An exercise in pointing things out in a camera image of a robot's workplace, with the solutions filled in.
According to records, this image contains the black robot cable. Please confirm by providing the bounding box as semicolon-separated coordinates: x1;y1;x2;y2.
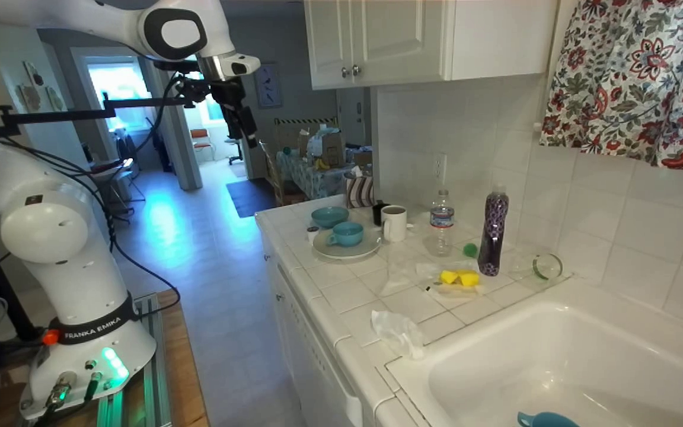
41;74;218;318

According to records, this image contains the framed wall picture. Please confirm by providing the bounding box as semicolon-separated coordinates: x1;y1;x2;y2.
254;62;284;112

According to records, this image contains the white under-counter cabinet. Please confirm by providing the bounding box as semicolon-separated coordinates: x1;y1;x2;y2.
266;252;362;427

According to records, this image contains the dark door mat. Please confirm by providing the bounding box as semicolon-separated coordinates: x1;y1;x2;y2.
222;177;279;220

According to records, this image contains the floral ceramic mug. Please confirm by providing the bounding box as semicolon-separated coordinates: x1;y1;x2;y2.
379;201;412;245

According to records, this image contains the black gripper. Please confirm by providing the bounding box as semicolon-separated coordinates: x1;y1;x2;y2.
205;71;260;152

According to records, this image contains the white double sink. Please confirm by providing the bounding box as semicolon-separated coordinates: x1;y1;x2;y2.
383;299;683;427

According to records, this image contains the white upper cabinet with knobs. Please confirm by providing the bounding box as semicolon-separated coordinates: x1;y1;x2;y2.
300;0;562;92

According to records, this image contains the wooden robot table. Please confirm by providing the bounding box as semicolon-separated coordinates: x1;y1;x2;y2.
0;290;210;427

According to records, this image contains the teal dish in sink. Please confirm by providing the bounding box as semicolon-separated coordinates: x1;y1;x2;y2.
515;410;580;427

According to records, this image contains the clear glass bowl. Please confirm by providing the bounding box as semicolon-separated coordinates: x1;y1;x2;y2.
532;248;567;285

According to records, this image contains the blue woven basket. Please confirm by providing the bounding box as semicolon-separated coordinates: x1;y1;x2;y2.
278;144;354;199

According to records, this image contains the striped cloth bag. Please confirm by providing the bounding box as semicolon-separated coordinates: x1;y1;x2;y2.
344;164;377;212

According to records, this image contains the crumpled clear plastic piece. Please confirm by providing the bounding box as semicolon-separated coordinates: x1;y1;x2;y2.
368;309;427;358

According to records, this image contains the purple dish soap bottle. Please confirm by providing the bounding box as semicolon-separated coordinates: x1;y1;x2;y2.
477;187;511;279

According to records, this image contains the black camera boom stand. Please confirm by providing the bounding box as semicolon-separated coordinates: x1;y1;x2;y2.
0;56;210;139

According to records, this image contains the floral curtain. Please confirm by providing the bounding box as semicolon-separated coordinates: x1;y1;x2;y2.
535;0;683;176

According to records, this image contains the clear water bottle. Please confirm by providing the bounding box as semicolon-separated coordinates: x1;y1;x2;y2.
427;187;458;258

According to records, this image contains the yellow sponge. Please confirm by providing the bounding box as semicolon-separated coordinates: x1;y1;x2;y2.
435;269;483;290

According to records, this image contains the small black pot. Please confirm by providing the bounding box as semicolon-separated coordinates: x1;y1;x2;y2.
369;196;392;228

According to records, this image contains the teal cup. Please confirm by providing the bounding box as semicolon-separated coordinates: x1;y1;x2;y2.
328;220;366;248

